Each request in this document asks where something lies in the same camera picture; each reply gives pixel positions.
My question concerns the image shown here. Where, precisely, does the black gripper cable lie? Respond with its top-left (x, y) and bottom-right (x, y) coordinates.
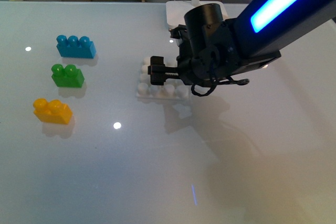
top-left (190, 48), bottom-right (250, 97)

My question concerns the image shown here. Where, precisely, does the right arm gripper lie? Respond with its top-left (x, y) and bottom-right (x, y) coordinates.
top-left (148, 24), bottom-right (236, 88)

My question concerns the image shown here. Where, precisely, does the green two-stud block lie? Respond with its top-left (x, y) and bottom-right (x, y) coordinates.
top-left (51, 64), bottom-right (85, 88)

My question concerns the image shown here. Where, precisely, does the white desk lamp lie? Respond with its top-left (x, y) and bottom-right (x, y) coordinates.
top-left (166, 0), bottom-right (228, 30)

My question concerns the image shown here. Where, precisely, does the blue three-stud block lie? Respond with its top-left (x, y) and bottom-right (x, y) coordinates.
top-left (56, 35), bottom-right (97, 59)

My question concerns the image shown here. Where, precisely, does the yellow two-stud block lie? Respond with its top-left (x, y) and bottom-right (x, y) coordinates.
top-left (33, 98), bottom-right (72, 124)

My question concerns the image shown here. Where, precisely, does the white studded base plate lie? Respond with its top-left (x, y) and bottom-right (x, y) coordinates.
top-left (136, 57), bottom-right (190, 101)

